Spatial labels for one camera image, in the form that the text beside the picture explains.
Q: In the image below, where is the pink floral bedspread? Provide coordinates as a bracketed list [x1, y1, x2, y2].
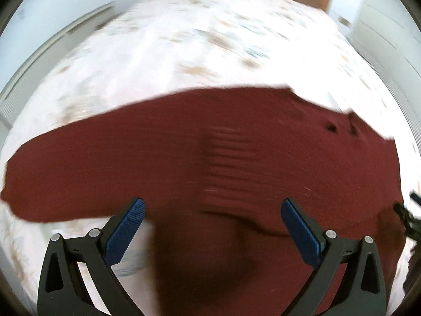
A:
[0, 0, 421, 316]

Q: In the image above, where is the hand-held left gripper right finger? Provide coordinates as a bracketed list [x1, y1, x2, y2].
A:
[280, 198, 387, 316]

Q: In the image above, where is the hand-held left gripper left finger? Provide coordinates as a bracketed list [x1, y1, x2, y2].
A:
[38, 197, 147, 316]

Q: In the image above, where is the white wardrobe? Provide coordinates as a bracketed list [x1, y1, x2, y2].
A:
[339, 0, 421, 139]

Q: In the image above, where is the white low panelled cabinet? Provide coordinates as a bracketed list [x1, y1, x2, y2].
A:
[0, 2, 116, 129]

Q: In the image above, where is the dark red knitted sweater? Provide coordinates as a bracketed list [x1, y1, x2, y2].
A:
[0, 86, 407, 316]

